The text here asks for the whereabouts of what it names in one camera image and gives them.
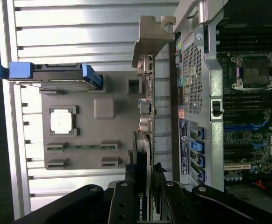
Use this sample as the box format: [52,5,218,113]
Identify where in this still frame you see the short blue expansion slot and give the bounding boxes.
[251,141,269,150]

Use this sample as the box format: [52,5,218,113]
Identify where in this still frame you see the long blue expansion slot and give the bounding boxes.
[223,124,256,132]

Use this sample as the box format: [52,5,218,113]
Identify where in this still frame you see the white expansion slot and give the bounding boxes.
[223,162,252,171]

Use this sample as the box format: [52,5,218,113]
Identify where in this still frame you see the green motherboard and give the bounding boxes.
[216,23,272,187]

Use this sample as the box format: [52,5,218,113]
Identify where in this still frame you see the CPU socket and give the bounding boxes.
[230,53,272,91]

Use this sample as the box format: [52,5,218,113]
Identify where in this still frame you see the green RAM stick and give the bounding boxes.
[47,144,117,151]

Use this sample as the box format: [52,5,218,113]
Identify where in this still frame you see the hard disk blue carrier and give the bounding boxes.
[0,62,104,91]

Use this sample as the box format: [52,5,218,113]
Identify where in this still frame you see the grey plastic parts rack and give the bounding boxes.
[40,71,141,170]

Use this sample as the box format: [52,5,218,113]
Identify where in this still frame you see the silver CPU chip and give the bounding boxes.
[50,111,75,135]

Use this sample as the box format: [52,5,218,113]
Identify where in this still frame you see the open dark grey PC case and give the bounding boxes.
[168,0,272,203]

